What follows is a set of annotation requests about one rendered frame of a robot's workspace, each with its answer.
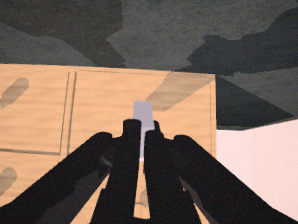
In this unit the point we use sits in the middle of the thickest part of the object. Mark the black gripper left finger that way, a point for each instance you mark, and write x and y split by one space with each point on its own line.
60 194

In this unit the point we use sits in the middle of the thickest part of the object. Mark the light wooden drawer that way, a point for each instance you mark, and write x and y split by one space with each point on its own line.
104 100
16 175
141 203
32 109

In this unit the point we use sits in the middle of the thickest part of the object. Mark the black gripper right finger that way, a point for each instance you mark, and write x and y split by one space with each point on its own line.
220 196

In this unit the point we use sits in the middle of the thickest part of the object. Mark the tan wooden chest of drawers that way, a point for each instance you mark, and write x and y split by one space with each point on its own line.
55 156

